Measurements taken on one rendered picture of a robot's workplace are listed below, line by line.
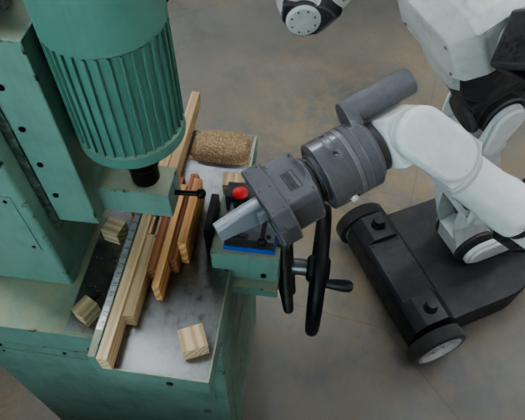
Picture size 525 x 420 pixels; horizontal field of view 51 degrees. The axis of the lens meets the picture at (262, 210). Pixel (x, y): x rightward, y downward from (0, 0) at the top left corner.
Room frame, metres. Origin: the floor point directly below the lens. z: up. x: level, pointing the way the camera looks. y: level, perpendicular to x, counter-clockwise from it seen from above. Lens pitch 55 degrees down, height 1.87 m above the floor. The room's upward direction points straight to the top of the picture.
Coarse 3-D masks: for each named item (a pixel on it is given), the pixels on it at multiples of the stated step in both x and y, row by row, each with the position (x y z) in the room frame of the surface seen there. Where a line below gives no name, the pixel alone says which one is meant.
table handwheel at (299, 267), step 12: (324, 204) 0.69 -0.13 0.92; (324, 228) 0.60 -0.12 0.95; (324, 240) 0.58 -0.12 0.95; (312, 252) 0.69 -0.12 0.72; (324, 252) 0.55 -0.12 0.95; (300, 264) 0.60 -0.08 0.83; (312, 264) 0.59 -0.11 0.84; (324, 264) 0.53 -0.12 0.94; (312, 276) 0.52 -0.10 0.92; (324, 276) 0.51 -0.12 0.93; (312, 288) 0.50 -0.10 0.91; (324, 288) 0.50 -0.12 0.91; (312, 300) 0.48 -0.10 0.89; (312, 312) 0.46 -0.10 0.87; (312, 324) 0.45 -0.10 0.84; (312, 336) 0.46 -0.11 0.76
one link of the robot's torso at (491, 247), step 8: (488, 240) 0.97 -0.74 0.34; (472, 248) 0.94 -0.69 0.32; (480, 248) 0.94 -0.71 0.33; (488, 248) 0.95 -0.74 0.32; (496, 248) 0.96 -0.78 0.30; (504, 248) 0.98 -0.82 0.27; (464, 256) 0.94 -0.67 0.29; (472, 256) 0.93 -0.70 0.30; (480, 256) 0.94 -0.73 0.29; (488, 256) 0.95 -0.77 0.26
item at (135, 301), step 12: (192, 96) 1.00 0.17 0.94; (192, 108) 0.96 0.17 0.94; (192, 120) 0.93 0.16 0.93; (180, 144) 0.84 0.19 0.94; (180, 156) 0.81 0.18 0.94; (180, 168) 0.79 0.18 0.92; (144, 252) 0.56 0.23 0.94; (144, 264) 0.53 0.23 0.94; (144, 276) 0.51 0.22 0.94; (132, 288) 0.48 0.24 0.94; (144, 288) 0.49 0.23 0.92; (132, 300) 0.45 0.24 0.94; (132, 312) 0.43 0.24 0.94; (132, 324) 0.42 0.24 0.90
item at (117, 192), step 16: (112, 176) 0.65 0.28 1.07; (128, 176) 0.65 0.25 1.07; (160, 176) 0.65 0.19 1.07; (176, 176) 0.65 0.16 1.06; (112, 192) 0.61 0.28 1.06; (128, 192) 0.61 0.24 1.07; (144, 192) 0.61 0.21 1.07; (160, 192) 0.61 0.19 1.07; (112, 208) 0.62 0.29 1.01; (128, 208) 0.61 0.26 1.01; (144, 208) 0.61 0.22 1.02; (160, 208) 0.60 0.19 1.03
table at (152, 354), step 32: (192, 160) 0.83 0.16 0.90; (192, 256) 0.57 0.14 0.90; (192, 288) 0.50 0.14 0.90; (224, 288) 0.50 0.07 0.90; (256, 288) 0.52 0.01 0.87; (160, 320) 0.43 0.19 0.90; (192, 320) 0.43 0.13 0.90; (224, 320) 0.45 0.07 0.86; (128, 352) 0.37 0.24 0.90; (160, 352) 0.37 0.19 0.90; (160, 384) 0.33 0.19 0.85; (192, 384) 0.32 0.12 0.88
